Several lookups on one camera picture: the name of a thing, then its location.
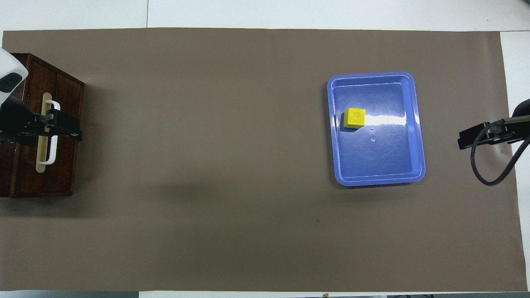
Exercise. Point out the dark wooden drawer cabinet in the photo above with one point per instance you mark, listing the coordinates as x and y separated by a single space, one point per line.
66 165

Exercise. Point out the blue plastic tray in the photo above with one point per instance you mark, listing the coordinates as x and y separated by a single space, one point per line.
385 157

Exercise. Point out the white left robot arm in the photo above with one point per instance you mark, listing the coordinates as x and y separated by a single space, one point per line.
10 62

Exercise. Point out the wooden drawer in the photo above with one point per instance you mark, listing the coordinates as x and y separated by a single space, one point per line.
27 178

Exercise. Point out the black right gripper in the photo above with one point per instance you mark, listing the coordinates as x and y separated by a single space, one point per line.
507 131

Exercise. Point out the brown table mat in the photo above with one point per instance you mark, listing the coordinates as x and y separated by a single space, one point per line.
248 207

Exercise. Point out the yellow cube block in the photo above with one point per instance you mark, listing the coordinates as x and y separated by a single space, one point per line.
356 117

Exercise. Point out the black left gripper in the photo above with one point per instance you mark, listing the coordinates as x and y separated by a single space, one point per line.
18 122

